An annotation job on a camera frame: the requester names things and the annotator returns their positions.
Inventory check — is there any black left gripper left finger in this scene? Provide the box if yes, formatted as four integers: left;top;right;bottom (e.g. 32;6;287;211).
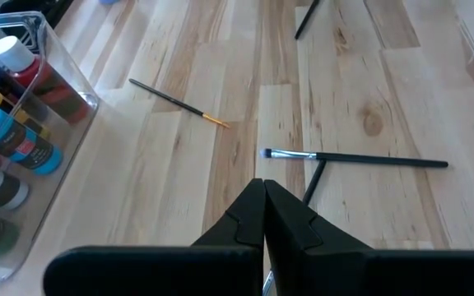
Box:
42;178;266;296

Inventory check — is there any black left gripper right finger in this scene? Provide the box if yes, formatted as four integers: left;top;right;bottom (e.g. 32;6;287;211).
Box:
264;179;474;296

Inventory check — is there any sky blue small paint bottle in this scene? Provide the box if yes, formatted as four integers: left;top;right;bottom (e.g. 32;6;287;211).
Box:
0;98;64;176

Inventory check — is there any brown handled paintbrush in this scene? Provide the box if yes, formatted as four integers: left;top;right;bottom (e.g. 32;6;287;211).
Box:
128;78;230;129

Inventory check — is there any red small paint bottle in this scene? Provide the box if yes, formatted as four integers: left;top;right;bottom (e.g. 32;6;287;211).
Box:
0;35;92;124

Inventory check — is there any clear plastic organizer bin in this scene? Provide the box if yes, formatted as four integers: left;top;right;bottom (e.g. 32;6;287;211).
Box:
0;11;100;289

